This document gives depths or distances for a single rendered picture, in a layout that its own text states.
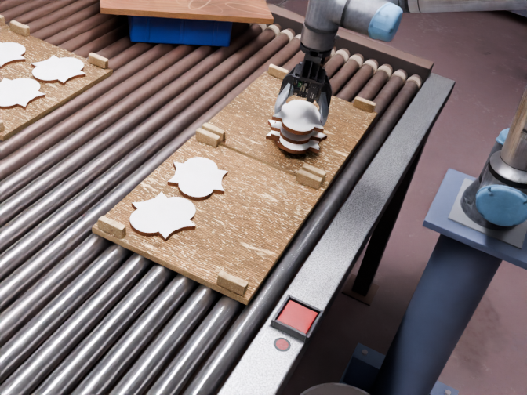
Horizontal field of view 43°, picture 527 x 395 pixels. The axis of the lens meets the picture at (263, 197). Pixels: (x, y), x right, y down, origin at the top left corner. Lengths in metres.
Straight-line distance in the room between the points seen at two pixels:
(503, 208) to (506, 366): 1.25
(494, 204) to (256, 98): 0.70
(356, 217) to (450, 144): 2.27
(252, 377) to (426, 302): 0.84
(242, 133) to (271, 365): 0.68
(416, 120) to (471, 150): 1.83
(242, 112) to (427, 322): 0.78
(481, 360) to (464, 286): 0.86
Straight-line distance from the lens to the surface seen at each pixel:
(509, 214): 1.52
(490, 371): 2.63
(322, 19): 1.43
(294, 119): 1.58
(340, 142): 1.72
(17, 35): 2.03
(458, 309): 1.88
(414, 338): 2.00
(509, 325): 2.83
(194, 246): 1.33
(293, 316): 1.25
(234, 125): 1.69
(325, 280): 1.35
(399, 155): 1.78
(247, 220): 1.41
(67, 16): 2.18
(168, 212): 1.38
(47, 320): 1.22
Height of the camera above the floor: 1.85
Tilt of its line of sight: 38 degrees down
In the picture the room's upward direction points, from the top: 12 degrees clockwise
